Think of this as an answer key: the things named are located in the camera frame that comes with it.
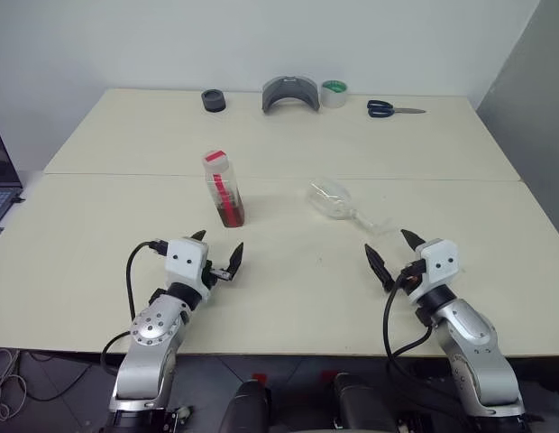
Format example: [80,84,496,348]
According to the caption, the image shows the blue handled scissors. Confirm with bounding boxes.
[366,99,427,120]

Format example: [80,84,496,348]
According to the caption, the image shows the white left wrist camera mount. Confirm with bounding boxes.
[164,236,214,304]

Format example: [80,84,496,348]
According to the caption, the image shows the dark rounded shape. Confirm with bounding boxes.
[219,378,274,433]
[330,371,399,433]

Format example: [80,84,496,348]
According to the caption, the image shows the black round cap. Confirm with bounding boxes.
[201,89,228,114]

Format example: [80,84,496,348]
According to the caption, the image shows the clear plastic bottle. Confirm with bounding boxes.
[306,179,394,238]

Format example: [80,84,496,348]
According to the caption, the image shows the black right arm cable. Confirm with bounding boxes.
[381,269,436,364]

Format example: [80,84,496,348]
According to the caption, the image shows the white bottle cap red tape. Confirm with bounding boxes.
[200,148,230,172]

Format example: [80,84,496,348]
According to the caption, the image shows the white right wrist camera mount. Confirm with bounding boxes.
[407,238,460,307]

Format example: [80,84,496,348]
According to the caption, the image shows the dark laptop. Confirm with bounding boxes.
[0,114,26,232]

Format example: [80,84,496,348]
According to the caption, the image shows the black floor cable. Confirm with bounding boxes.
[16,350,105,403]

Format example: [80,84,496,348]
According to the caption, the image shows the plastic bottle with red contents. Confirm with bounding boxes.
[200,148,246,229]

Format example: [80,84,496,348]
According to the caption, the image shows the clear tape roll green core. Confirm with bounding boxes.
[319,79,350,110]

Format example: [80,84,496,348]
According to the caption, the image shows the white floor cable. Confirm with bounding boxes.
[0,347,29,419]

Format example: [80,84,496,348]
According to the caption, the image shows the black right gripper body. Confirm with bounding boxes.
[398,257,427,287]

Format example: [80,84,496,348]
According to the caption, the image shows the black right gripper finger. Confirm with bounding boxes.
[364,244,397,292]
[399,228,426,251]

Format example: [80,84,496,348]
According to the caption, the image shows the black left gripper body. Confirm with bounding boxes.
[201,259,232,291]

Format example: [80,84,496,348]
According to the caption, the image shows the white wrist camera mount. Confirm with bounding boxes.
[164,236,214,304]
[407,238,460,307]

